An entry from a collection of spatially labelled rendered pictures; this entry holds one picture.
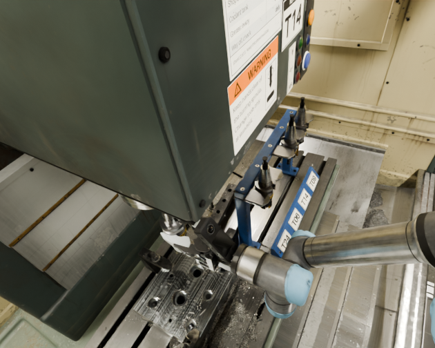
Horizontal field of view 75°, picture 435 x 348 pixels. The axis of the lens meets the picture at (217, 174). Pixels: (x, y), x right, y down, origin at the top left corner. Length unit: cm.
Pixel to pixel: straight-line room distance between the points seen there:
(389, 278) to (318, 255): 74
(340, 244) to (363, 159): 97
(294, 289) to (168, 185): 39
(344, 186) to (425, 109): 46
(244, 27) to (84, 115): 20
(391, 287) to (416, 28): 98
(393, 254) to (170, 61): 52
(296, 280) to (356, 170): 103
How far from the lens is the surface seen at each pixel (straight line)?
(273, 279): 64
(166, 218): 69
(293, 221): 115
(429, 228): 59
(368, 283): 133
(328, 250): 71
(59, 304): 130
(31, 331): 169
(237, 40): 35
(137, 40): 23
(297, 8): 54
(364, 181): 157
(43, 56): 33
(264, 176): 84
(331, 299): 123
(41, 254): 109
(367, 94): 147
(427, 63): 140
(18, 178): 94
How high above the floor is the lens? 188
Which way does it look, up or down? 45 degrees down
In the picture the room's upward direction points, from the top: 10 degrees counter-clockwise
